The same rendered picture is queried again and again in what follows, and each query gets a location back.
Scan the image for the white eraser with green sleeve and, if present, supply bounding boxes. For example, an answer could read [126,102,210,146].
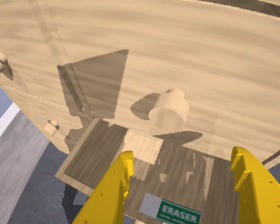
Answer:
[139,193,201,224]

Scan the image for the wooden chest of drawers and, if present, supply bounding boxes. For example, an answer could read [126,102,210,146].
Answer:
[0,0,280,170]

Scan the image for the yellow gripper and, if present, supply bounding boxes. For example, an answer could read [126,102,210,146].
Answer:
[72,146,280,224]

